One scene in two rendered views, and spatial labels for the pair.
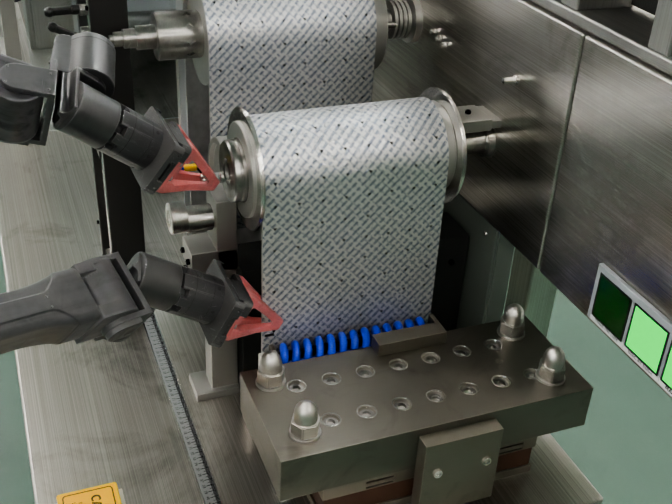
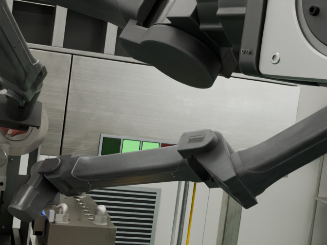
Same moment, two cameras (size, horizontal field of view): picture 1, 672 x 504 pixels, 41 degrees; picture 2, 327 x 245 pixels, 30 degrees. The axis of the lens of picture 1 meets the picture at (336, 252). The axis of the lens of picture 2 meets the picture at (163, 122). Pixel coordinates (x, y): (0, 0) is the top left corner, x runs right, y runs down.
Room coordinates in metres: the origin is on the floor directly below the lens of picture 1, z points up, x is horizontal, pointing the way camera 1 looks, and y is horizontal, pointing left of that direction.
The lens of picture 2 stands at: (0.49, 1.48, 1.37)
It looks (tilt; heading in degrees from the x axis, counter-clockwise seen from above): 3 degrees down; 276
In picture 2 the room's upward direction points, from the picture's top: 7 degrees clockwise
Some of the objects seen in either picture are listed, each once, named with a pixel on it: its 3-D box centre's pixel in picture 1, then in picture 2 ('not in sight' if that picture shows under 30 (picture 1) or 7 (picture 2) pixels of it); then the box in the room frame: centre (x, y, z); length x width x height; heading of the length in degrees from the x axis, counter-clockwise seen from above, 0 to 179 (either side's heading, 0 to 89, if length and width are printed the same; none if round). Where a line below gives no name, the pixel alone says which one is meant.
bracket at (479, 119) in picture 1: (471, 117); not in sight; (1.08, -0.16, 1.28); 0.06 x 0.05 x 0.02; 113
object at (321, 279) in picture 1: (351, 281); (30, 178); (0.95, -0.02, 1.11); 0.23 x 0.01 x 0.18; 113
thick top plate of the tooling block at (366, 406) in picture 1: (414, 398); (70, 218); (0.86, -0.11, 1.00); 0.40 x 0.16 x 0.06; 113
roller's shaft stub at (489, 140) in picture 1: (464, 142); not in sight; (1.08, -0.16, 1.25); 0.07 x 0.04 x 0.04; 113
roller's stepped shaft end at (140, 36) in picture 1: (132, 38); not in sight; (1.16, 0.28, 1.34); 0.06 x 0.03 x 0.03; 113
